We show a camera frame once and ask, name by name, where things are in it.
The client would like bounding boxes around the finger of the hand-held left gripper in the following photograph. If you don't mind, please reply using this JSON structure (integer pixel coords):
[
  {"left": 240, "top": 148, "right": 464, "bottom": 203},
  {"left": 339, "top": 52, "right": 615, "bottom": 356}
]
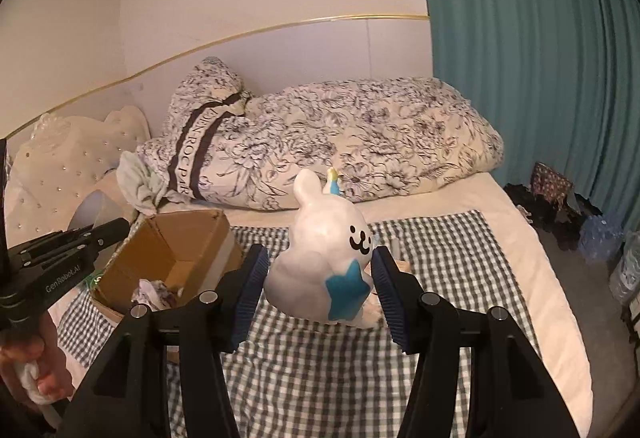
[{"left": 60, "top": 217, "right": 132, "bottom": 263}]

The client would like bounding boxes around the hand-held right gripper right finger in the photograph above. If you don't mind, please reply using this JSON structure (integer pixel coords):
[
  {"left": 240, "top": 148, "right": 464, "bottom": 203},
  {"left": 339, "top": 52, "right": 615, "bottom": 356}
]
[{"left": 372, "top": 245, "right": 576, "bottom": 438}]

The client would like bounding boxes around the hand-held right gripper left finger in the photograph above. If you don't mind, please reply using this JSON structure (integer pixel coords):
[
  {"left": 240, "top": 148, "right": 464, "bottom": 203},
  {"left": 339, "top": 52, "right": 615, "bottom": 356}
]
[{"left": 60, "top": 244, "right": 271, "bottom": 438}]

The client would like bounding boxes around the brown cardboard box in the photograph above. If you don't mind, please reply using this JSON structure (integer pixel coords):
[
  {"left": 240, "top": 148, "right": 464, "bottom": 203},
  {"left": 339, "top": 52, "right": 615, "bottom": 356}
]
[{"left": 92, "top": 209, "right": 247, "bottom": 321}]

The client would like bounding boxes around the white rabbit toy blue star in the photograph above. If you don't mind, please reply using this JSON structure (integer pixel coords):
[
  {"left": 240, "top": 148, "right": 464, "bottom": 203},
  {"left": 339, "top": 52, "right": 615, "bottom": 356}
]
[{"left": 263, "top": 168, "right": 375, "bottom": 330}]

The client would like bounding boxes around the person's left hand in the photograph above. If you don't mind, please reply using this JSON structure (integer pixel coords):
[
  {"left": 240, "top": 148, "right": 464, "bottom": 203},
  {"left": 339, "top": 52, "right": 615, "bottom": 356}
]
[{"left": 0, "top": 313, "right": 77, "bottom": 419}]

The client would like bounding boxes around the pale green towel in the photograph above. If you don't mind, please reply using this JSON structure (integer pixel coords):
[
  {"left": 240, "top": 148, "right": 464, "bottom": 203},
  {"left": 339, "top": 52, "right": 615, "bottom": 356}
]
[{"left": 117, "top": 152, "right": 168, "bottom": 216}]

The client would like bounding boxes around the crumpled white tissue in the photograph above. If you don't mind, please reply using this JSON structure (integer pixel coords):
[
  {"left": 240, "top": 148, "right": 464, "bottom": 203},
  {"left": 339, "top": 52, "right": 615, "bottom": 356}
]
[{"left": 132, "top": 280, "right": 177, "bottom": 309}]

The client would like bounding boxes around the cream tufted headboard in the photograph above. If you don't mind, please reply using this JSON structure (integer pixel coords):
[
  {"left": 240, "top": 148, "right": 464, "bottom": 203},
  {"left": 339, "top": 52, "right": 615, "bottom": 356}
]
[{"left": 7, "top": 105, "right": 151, "bottom": 243}]

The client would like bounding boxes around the green white checkered blanket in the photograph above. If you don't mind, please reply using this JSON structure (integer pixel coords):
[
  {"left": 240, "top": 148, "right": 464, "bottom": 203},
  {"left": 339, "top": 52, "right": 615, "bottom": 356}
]
[{"left": 57, "top": 210, "right": 543, "bottom": 438}]

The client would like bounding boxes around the floral white duvet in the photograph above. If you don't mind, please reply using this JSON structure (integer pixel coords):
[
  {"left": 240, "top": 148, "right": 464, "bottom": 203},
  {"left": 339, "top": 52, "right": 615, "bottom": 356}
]
[{"left": 135, "top": 56, "right": 505, "bottom": 211}]

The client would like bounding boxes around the dark clothes pile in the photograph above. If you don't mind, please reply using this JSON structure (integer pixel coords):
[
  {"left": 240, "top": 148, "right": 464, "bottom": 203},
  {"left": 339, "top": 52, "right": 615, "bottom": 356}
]
[{"left": 502, "top": 183, "right": 591, "bottom": 253}]

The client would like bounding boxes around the brown patterned bag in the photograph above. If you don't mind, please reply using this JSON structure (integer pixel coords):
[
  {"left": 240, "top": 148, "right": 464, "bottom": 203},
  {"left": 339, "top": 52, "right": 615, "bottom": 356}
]
[{"left": 530, "top": 162, "right": 576, "bottom": 206}]

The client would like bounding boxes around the blue plastic bag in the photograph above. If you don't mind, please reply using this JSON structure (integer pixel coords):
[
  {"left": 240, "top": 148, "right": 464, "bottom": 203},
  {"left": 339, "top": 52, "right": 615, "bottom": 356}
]
[{"left": 579, "top": 214, "right": 626, "bottom": 263}]

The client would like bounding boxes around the clear plastic bag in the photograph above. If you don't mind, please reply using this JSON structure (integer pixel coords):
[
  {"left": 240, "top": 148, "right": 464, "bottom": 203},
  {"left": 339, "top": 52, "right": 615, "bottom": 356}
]
[{"left": 609, "top": 233, "right": 640, "bottom": 305}]

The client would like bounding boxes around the teal curtain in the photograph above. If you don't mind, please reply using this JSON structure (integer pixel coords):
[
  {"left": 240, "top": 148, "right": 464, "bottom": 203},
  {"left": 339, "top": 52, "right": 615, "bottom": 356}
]
[{"left": 410, "top": 0, "right": 640, "bottom": 239}]

